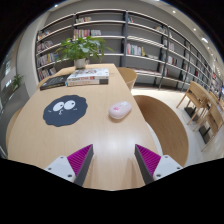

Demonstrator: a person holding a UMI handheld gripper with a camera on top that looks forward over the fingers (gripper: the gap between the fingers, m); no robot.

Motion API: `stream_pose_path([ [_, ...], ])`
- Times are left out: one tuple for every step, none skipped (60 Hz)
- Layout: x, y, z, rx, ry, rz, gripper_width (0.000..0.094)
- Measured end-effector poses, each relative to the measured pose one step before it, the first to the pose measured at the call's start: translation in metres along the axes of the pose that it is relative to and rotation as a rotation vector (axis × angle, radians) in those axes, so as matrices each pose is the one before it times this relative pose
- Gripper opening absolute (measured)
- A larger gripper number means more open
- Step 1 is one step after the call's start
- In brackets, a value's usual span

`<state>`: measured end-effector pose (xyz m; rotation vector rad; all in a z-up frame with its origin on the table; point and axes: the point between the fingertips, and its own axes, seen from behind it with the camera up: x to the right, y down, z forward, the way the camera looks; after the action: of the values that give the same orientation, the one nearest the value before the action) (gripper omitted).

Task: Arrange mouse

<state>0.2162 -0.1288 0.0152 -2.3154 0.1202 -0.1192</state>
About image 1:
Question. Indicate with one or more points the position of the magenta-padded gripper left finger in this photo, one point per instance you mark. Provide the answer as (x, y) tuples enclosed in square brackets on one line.
[(78, 160)]

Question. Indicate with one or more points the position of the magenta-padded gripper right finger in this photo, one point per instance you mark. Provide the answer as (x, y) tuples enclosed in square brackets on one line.
[(150, 160)]

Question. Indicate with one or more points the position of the pink computer mouse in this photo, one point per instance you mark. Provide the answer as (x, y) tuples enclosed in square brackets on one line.
[(120, 110)]

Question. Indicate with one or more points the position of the dark cartoon-face mouse pad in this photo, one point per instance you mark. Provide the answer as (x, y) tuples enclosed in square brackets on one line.
[(63, 116)]

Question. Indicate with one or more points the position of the thick book with brown spine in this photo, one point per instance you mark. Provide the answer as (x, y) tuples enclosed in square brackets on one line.
[(86, 82)]

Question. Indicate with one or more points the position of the group of wooden chairs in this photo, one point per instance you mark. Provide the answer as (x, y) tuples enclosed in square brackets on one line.
[(200, 100)]

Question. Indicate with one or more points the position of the black book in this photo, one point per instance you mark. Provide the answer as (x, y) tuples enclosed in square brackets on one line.
[(53, 82)]

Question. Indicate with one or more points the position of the white illustrated-cover book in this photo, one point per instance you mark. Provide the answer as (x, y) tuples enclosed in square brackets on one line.
[(88, 73)]

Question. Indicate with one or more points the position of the small green plant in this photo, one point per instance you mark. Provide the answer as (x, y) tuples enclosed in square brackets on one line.
[(17, 81)]

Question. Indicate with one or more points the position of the green potted plant white pot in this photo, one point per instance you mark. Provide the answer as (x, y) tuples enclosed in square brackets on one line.
[(81, 48)]

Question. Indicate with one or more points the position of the grey bookshelf unit with books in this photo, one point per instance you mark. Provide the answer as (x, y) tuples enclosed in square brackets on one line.
[(146, 33)]

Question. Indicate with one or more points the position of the group of ceiling lights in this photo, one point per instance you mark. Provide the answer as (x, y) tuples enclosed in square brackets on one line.
[(204, 40)]

